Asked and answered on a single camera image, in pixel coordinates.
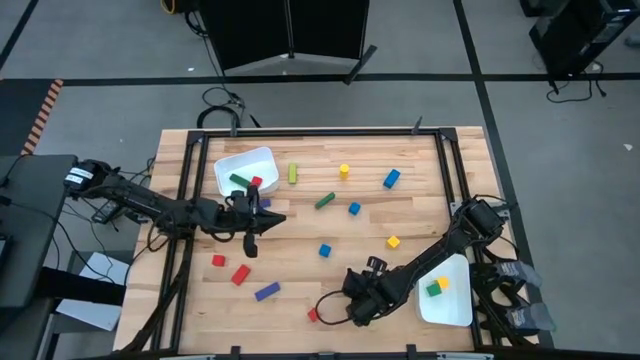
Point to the black side table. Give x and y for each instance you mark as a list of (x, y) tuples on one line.
[(30, 225)]

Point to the black table frame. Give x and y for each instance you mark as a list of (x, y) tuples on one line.
[(320, 132)]

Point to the yellow cube block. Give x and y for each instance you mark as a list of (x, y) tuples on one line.
[(393, 242), (443, 282)]

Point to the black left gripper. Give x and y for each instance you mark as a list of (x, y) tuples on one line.
[(242, 217)]

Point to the black equipment rack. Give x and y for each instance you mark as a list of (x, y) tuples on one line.
[(575, 30)]

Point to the dark blue rectangular block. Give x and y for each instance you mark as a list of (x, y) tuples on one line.
[(265, 203)]

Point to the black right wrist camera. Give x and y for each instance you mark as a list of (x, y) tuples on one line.
[(362, 312)]

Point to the black floor mat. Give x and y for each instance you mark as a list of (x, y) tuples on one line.
[(20, 115)]

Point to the black partition panel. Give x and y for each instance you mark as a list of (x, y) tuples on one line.
[(250, 30)]

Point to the white flat board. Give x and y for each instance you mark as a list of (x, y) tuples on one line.
[(100, 270)]

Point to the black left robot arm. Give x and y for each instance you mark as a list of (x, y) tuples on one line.
[(150, 202)]

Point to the green cube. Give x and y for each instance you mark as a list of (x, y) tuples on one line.
[(240, 180)]

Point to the blue long block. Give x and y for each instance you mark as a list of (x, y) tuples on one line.
[(267, 291)]

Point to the black power supply box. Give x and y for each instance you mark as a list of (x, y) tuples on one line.
[(106, 212)]

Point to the red rectangular block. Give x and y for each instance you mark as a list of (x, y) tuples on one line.
[(240, 274), (256, 181)]

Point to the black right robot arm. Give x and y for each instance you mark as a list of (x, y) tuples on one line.
[(440, 250)]

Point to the grey sandbag weight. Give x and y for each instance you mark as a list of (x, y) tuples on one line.
[(522, 273), (532, 317)]

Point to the red cube block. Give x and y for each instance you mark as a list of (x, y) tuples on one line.
[(312, 314), (218, 260)]

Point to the silver aluminium bar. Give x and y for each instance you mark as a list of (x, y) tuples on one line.
[(465, 356), (187, 357)]

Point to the lime green long block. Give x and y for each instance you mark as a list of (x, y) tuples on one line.
[(292, 173)]

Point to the blue cube block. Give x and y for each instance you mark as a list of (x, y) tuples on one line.
[(354, 208), (325, 250)]

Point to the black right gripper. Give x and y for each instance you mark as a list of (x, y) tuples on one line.
[(381, 290)]

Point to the green cube block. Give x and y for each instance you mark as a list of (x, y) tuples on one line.
[(433, 289)]

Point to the white plastic bin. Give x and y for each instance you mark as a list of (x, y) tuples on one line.
[(450, 310), (250, 162)]

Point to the yellow cylinder block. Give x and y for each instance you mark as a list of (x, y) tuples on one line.
[(344, 171)]

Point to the dark green long block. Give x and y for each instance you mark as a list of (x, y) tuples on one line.
[(325, 200)]

